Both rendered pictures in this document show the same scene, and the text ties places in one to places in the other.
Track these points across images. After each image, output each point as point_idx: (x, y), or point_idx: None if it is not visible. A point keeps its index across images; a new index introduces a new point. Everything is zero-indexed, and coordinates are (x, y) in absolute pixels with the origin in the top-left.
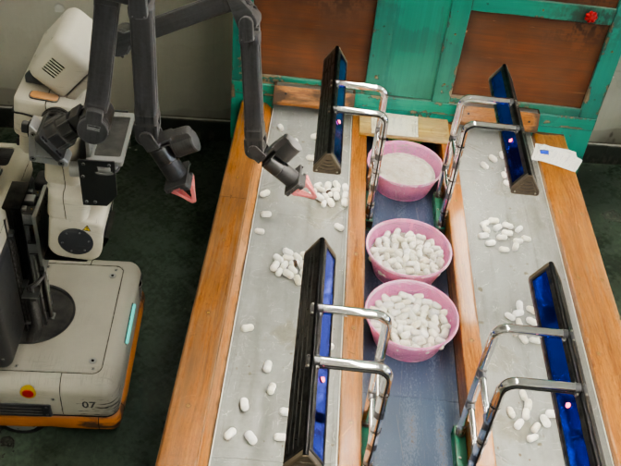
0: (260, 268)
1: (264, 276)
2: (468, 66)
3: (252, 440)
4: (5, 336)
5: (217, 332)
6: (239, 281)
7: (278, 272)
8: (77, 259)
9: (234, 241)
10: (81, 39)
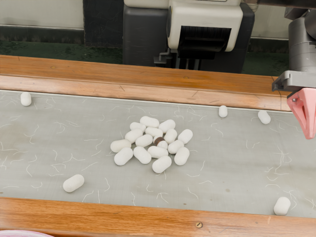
0: (147, 114)
1: (130, 118)
2: None
3: None
4: (126, 63)
5: (17, 72)
6: (117, 96)
7: (133, 123)
8: (178, 52)
9: (185, 84)
10: None
